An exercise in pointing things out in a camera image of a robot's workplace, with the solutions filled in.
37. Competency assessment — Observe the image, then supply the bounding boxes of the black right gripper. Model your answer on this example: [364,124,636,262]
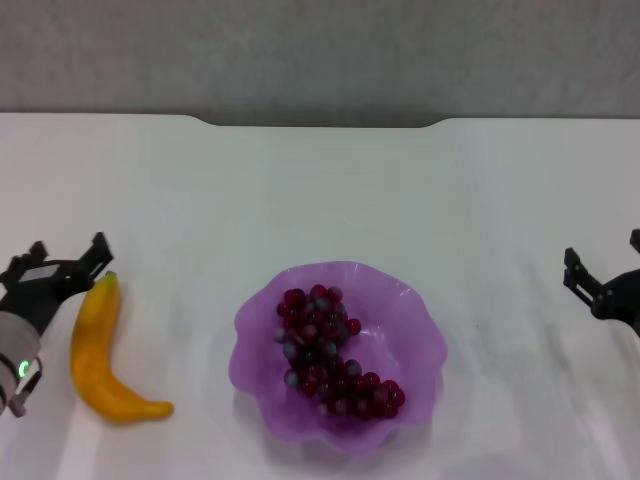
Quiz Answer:
[563,228,640,341]

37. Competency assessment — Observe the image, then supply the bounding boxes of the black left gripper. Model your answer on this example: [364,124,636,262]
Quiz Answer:
[0,232,115,334]

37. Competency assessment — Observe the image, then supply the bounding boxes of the purple wavy plastic bowl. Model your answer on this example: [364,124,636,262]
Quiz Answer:
[228,259,449,457]

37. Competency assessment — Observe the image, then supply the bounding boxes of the yellow banana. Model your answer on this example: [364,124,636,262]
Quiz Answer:
[71,270,175,425]

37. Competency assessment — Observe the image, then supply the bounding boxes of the black cable with grey plug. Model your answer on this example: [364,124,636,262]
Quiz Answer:
[8,357,45,419]

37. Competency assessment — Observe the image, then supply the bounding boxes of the red grape bunch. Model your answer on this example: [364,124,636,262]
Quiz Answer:
[273,284,407,421]

